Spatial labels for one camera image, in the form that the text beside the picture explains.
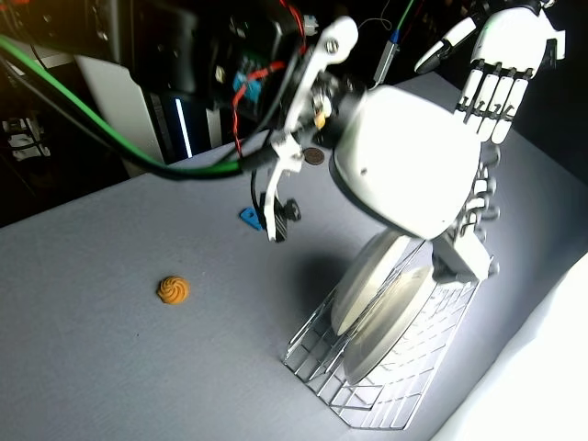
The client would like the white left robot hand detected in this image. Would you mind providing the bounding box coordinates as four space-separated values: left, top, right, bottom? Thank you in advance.
414 0 567 144

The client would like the white plate with large smudge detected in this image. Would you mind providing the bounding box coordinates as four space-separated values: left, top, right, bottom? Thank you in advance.
329 229 434 339

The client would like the white plate with small smudge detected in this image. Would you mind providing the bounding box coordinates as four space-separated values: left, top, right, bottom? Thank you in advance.
342 264 438 387

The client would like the grey power adapter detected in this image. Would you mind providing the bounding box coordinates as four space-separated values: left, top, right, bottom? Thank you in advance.
372 29 401 89

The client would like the blue block with two holes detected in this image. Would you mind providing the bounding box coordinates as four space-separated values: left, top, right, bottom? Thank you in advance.
238 207 267 232

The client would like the orange swirl cookie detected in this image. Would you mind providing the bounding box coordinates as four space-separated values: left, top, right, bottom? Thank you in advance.
156 274 191 306

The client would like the thin green cable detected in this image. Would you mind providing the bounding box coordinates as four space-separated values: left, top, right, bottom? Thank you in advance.
395 0 415 34

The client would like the black camera cable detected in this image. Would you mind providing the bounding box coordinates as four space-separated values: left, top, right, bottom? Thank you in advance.
249 169 266 221

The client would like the silver wire dish rack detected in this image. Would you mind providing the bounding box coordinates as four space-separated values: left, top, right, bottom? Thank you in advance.
280 229 495 432

